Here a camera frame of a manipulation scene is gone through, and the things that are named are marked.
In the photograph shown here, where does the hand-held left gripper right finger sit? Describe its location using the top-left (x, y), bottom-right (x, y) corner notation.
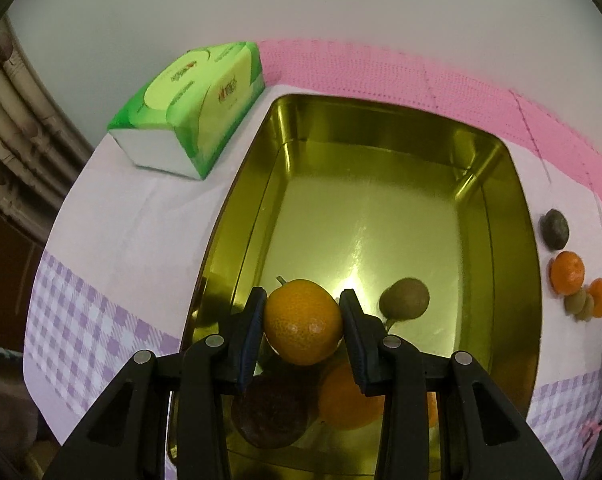
top-left (339, 288), bottom-right (564, 480)

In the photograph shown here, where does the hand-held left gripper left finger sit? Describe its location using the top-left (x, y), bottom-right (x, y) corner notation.
top-left (43, 286), bottom-right (268, 480)

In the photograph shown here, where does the orange mandarin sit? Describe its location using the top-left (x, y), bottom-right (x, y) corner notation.
top-left (587, 277), bottom-right (602, 318)
top-left (264, 279), bottom-right (344, 366)
top-left (318, 360), bottom-right (439, 431)
top-left (549, 251), bottom-right (586, 296)

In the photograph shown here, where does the dark passion fruit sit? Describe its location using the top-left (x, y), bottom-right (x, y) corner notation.
top-left (231, 372), bottom-right (319, 450)
top-left (540, 209), bottom-right (570, 250)

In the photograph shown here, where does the maroon gold tin box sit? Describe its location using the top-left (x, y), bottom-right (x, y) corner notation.
top-left (166, 93), bottom-right (543, 476)

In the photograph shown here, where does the pink purple checkered cloth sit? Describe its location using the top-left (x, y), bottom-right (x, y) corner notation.
top-left (23, 39), bottom-right (602, 480)

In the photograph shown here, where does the green tissue pack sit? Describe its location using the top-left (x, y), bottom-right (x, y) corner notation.
top-left (107, 41), bottom-right (267, 181)

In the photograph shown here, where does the wicker basket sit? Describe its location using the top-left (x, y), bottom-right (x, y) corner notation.
top-left (0, 15), bottom-right (96, 241)

